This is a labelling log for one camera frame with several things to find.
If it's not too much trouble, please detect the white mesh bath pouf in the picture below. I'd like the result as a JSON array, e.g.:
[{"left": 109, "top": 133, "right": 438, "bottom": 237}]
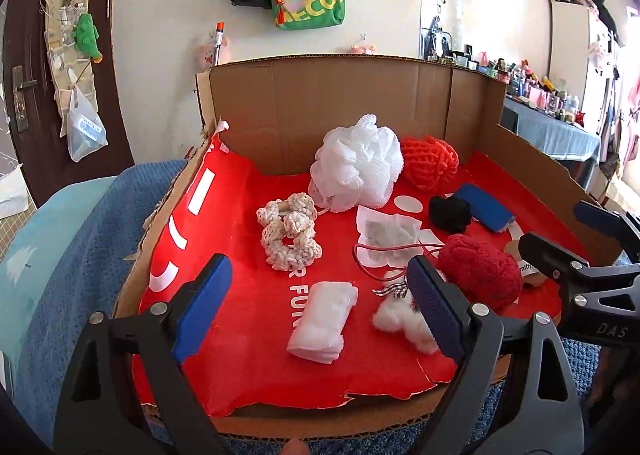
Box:
[{"left": 308, "top": 114, "right": 404, "bottom": 212}]

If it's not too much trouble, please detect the white plastic bag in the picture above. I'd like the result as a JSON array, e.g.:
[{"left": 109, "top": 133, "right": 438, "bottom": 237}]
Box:
[{"left": 66, "top": 87, "right": 108, "bottom": 163}]

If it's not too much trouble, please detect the red cardboard box tray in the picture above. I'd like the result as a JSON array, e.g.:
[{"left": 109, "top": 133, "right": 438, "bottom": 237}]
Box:
[{"left": 115, "top": 56, "right": 620, "bottom": 439}]

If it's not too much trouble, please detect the red knitted plush hat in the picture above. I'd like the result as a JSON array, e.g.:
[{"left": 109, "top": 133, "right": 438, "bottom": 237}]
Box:
[{"left": 351, "top": 232, "right": 524, "bottom": 314}]

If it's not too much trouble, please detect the dark brown door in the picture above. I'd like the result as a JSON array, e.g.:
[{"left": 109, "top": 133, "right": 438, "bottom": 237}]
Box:
[{"left": 1, "top": 0, "right": 134, "bottom": 206}]

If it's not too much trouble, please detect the light blue bedsheet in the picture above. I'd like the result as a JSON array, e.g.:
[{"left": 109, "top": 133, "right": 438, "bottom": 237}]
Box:
[{"left": 0, "top": 177, "right": 114, "bottom": 371}]

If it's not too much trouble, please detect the mop handle orange tip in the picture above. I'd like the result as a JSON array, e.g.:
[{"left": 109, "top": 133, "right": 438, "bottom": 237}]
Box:
[{"left": 214, "top": 22, "right": 224, "bottom": 66}]

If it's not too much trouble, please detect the beige hanging organizer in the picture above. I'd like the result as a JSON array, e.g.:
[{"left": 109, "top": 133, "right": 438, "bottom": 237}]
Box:
[{"left": 40, "top": 0, "right": 99, "bottom": 138}]

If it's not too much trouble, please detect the white towel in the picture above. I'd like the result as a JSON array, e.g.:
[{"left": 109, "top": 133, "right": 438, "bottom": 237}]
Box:
[{"left": 286, "top": 281, "right": 358, "bottom": 365}]

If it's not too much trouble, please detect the orange foam net ball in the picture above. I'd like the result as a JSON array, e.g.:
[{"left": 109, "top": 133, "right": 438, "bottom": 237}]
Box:
[{"left": 400, "top": 136, "right": 460, "bottom": 192}]

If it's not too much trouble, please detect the white plush toy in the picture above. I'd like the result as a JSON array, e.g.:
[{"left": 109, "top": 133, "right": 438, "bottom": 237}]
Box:
[{"left": 372, "top": 279, "right": 438, "bottom": 354}]

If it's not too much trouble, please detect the blue knitted blanket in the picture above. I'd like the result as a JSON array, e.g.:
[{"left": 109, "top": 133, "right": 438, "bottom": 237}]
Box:
[{"left": 14, "top": 159, "right": 601, "bottom": 455}]

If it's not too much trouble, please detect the white wardrobe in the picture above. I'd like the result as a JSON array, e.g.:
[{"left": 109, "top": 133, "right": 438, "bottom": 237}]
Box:
[{"left": 549, "top": 0, "right": 613, "bottom": 114}]

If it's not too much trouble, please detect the green plush toy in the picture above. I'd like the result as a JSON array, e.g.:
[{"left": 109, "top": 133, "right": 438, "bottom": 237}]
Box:
[{"left": 73, "top": 13, "right": 103, "bottom": 63}]

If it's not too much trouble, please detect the pink pig wall plush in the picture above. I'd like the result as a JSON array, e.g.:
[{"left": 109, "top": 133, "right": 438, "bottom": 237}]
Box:
[{"left": 195, "top": 36, "right": 231, "bottom": 72}]

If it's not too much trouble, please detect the black pompom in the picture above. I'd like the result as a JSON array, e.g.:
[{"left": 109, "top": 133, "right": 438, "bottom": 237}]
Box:
[{"left": 428, "top": 195, "right": 472, "bottom": 234}]

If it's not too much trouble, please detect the clear plastic packet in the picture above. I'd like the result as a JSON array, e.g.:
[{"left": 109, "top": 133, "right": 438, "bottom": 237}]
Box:
[{"left": 356, "top": 206, "right": 444, "bottom": 269}]

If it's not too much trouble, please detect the pink plush doll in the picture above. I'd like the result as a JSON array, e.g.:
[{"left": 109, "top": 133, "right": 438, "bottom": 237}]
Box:
[{"left": 350, "top": 42, "right": 375, "bottom": 56}]

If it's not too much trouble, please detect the pink curtain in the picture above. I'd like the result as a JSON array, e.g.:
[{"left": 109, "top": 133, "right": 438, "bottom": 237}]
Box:
[{"left": 618, "top": 80, "right": 639, "bottom": 176}]

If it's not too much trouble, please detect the blue cloth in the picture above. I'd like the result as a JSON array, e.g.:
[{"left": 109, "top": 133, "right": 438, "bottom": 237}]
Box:
[{"left": 454, "top": 183, "right": 515, "bottom": 233}]

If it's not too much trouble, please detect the blue cloth covered table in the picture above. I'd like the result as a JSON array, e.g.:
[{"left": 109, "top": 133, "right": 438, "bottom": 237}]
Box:
[{"left": 500, "top": 96, "right": 601, "bottom": 189}]

